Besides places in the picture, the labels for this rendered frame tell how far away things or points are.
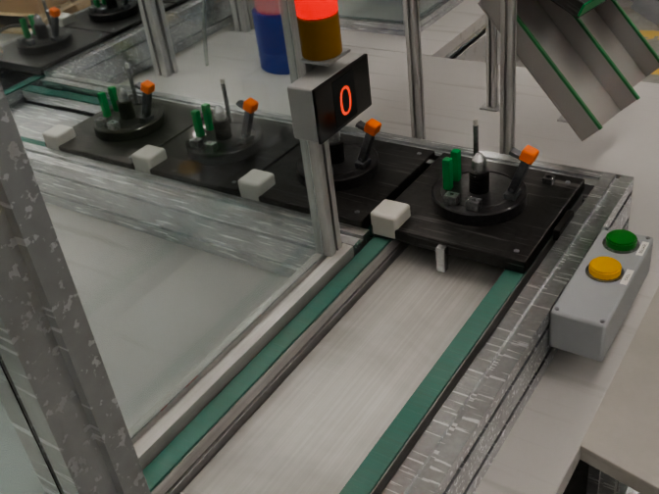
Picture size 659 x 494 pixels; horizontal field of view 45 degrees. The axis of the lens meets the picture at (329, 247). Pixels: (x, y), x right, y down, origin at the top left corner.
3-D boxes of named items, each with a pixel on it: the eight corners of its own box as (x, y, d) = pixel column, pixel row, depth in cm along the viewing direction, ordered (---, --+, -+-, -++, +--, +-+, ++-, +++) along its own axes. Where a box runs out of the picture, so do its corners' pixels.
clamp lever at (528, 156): (521, 190, 116) (540, 150, 111) (515, 197, 115) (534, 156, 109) (499, 178, 117) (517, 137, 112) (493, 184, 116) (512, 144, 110)
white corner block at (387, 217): (412, 226, 120) (411, 203, 118) (397, 241, 117) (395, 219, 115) (385, 220, 122) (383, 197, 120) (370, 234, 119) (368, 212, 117)
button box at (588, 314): (649, 271, 113) (654, 235, 109) (602, 364, 99) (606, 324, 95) (599, 260, 116) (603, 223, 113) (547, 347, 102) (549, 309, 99)
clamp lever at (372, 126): (371, 160, 129) (382, 123, 124) (364, 165, 128) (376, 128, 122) (352, 149, 130) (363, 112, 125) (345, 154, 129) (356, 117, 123)
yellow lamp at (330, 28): (350, 48, 98) (346, 8, 95) (328, 63, 94) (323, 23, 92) (317, 43, 100) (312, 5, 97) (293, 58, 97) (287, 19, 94)
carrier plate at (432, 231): (583, 189, 123) (584, 177, 122) (524, 274, 107) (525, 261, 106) (443, 162, 135) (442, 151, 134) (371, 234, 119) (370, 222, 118)
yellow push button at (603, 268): (624, 271, 105) (626, 260, 104) (615, 289, 102) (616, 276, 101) (593, 265, 107) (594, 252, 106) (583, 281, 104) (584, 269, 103)
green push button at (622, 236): (639, 244, 109) (640, 232, 108) (631, 260, 107) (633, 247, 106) (610, 237, 112) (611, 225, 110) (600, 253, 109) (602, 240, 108)
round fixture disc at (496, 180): (541, 187, 121) (541, 175, 120) (504, 234, 112) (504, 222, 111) (457, 171, 128) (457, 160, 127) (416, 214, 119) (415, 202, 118)
